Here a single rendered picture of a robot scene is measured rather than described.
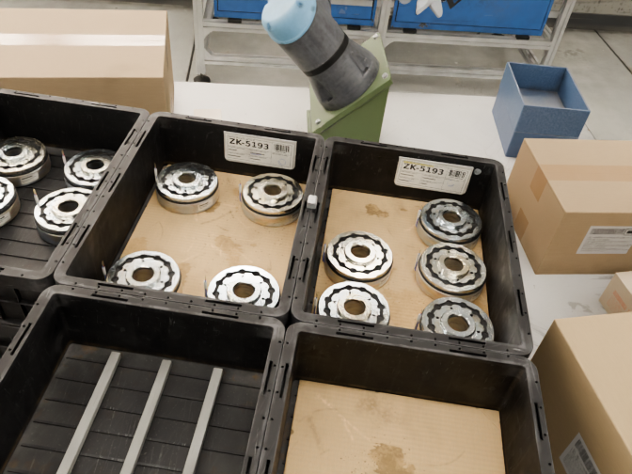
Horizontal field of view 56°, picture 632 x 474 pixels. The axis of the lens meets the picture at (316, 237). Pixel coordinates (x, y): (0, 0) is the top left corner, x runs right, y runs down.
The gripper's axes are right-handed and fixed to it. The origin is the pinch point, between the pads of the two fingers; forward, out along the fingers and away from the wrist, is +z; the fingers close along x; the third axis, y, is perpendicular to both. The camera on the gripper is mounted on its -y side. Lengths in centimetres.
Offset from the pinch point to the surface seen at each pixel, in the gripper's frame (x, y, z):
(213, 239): -24, -1, 53
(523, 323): -62, 13, 27
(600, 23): 169, 191, -179
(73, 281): -37, -18, 66
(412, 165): -27.0, 11.6, 19.6
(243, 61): 166, 63, 13
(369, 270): -41, 9, 37
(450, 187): -30.0, 18.3, 16.5
